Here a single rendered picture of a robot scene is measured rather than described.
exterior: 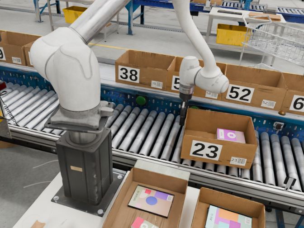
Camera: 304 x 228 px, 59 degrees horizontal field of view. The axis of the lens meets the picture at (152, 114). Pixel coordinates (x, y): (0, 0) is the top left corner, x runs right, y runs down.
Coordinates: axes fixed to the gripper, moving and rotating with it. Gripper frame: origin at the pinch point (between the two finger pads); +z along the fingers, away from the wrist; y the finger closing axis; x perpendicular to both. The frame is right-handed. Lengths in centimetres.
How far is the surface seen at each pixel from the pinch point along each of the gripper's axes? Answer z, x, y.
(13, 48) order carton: -17, -143, -29
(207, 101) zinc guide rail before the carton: -3.4, 12.9, -24.7
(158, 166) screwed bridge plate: 10.3, -6.0, 34.3
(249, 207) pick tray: 5, 41, 52
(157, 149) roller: 10.7, -10.3, 20.0
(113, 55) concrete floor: 86, -175, -302
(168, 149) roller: 10.6, -4.0, 18.3
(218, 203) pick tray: 8, 27, 51
